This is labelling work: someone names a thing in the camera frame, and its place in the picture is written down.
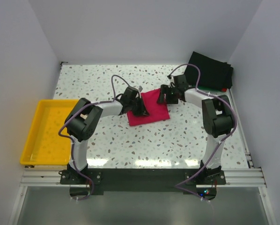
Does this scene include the magenta t shirt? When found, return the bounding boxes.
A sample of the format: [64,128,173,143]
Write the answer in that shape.
[127,89,170,127]

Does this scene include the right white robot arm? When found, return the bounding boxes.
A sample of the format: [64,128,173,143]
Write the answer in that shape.
[157,75,237,181]

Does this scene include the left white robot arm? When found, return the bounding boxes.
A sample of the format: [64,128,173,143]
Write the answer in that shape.
[60,87,150,174]

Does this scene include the folded green t shirt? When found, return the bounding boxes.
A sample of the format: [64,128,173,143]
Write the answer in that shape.
[198,86,222,91]

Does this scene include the folded black t shirt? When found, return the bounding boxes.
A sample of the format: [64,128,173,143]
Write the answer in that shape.
[184,52,234,89]

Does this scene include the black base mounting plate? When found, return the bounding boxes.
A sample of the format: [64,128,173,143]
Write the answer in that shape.
[59,166,226,200]

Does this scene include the yellow plastic tray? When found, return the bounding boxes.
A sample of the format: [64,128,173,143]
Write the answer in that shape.
[20,99,78,165]

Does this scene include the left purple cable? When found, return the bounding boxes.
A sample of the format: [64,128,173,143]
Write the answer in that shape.
[58,75,137,201]

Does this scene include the purple cable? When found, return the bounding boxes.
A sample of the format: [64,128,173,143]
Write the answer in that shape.
[58,75,137,201]
[167,63,238,195]

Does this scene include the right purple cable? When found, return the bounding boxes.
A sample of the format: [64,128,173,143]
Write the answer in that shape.
[167,63,238,195]

